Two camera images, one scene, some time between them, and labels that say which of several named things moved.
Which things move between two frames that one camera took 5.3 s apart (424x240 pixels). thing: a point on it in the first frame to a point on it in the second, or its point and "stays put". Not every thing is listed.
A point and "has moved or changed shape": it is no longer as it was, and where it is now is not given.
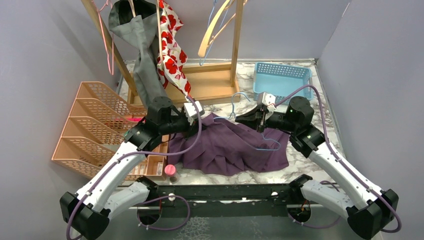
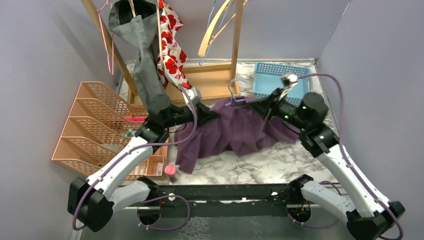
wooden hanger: x=160 y=33 stays put
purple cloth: x=225 y=148 has moved or changed shape
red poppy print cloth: x=170 y=62 stays put
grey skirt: x=137 y=21 stays put
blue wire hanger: x=233 y=115 to x=232 y=96
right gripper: x=254 y=117 to x=271 y=103
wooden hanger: x=131 y=4 stays put
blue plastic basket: x=280 y=81 stays put
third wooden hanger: x=206 y=40 stays put
